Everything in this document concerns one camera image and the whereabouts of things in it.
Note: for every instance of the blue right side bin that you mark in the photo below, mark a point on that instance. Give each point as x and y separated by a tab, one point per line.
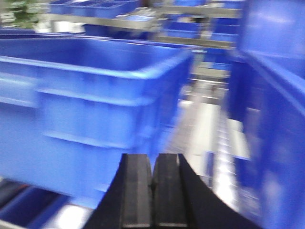
267	95

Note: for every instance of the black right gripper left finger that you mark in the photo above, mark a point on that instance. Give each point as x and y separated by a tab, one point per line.
127	203

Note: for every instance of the blue lower left bin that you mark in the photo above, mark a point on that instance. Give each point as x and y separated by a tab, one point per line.
33	207

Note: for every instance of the metal roller track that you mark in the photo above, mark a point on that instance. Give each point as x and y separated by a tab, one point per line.
208	140

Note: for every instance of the blue upper shelf bin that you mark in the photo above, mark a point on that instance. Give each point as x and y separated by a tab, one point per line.
70	107

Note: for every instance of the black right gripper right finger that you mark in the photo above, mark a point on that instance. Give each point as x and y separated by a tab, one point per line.
181	200

